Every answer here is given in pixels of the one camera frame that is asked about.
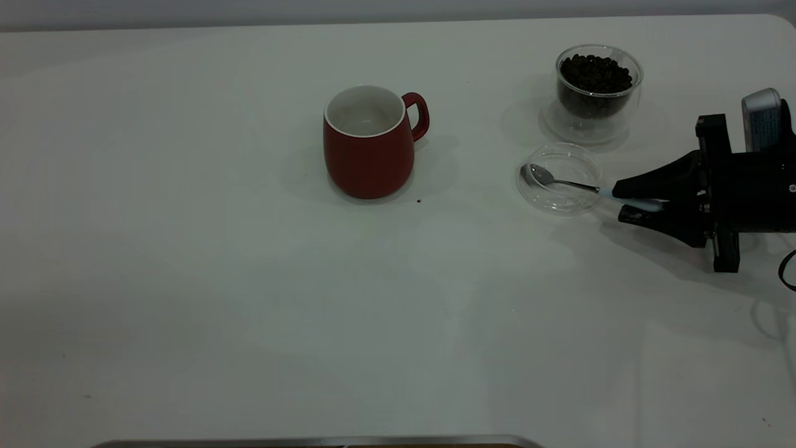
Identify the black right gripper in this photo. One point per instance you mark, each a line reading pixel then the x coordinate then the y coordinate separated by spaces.
pixel 752 193

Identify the double-wall glass cup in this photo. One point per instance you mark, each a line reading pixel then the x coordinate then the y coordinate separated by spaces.
pixel 587 130

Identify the clear glass saucer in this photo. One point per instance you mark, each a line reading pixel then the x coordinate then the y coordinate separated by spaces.
pixel 556 202

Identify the red ceramic mug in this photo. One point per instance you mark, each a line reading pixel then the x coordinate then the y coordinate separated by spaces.
pixel 370 165

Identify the coffee beans pile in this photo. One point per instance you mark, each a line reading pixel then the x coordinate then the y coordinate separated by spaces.
pixel 594 81

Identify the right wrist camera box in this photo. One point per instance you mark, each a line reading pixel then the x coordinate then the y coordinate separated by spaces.
pixel 762 118

